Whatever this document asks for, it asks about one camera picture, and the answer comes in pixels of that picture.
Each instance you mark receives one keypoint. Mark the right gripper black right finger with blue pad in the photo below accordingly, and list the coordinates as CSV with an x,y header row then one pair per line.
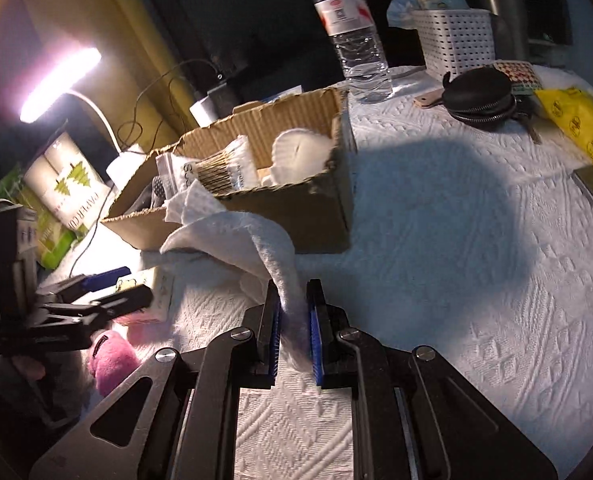
x,y
334,363

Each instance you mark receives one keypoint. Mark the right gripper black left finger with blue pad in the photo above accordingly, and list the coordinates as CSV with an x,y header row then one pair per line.
x,y
264,321

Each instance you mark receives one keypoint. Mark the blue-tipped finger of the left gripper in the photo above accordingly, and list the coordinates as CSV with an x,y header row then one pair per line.
x,y
82,284

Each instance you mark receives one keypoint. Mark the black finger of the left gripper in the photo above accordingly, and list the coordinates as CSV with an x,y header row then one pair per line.
x,y
113,306

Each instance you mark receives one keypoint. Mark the grey dotted gloves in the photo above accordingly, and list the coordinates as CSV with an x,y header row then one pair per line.
x,y
153,195

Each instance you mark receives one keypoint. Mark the white paper towel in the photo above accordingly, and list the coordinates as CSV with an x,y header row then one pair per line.
x,y
259,247

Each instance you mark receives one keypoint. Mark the cotton swab bag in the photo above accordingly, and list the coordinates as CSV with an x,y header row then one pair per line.
x,y
229,170

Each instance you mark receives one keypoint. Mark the left hand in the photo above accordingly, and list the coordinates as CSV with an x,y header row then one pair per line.
x,y
29,368

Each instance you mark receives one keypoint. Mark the pink fluffy object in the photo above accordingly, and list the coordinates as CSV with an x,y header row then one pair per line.
x,y
112,359

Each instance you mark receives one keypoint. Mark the green snack bag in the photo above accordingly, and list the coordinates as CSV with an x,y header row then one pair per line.
x,y
54,240

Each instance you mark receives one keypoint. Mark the paper cup package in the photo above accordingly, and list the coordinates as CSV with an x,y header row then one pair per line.
x,y
67,184

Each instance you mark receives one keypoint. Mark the white desk lamp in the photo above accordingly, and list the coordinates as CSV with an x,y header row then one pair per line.
x,y
60,80

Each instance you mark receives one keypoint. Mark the brown cardboard box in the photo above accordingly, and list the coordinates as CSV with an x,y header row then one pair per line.
x,y
317,213

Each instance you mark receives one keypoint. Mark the white charger adapter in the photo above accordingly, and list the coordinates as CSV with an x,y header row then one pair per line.
x,y
204,112

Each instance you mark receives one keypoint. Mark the black power adapter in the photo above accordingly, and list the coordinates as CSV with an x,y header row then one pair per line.
x,y
224,98

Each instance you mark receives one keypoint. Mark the white power strip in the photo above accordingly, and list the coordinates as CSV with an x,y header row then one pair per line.
x,y
294,91

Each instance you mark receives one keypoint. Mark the black round zipper pouch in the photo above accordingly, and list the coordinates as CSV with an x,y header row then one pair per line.
x,y
481,98

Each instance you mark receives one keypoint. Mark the colourful patterned card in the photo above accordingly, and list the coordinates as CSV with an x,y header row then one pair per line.
x,y
523,77

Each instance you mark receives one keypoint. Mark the white perforated plastic basket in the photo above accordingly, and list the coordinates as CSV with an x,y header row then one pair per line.
x,y
455,41

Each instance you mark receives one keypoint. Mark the yellow plastic bag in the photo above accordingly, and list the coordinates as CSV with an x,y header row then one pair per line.
x,y
572,112

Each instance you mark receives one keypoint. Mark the clear plastic water bottle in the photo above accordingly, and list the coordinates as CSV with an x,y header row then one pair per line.
x,y
353,32

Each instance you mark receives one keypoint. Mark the steel cup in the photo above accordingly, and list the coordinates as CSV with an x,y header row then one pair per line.
x,y
510,29

